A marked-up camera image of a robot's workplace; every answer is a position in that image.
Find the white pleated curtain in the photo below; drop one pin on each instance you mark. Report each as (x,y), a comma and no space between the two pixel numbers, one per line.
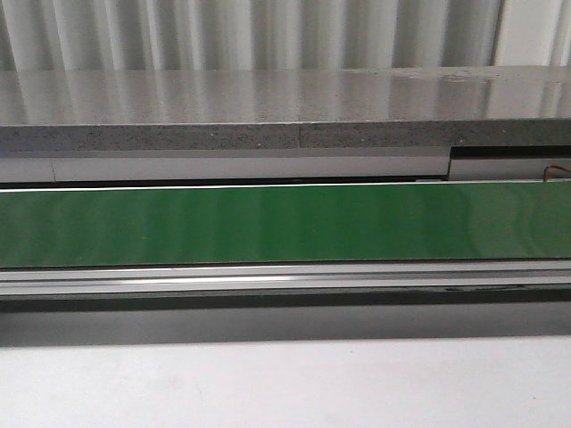
(281,35)

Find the grey stone countertop slab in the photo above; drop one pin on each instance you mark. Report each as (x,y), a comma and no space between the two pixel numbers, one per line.
(137,110)

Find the aluminium conveyor frame rail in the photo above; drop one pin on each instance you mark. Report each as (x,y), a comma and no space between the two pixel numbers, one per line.
(284,277)

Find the green conveyor belt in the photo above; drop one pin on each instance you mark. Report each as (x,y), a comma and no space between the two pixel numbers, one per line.
(283,223)

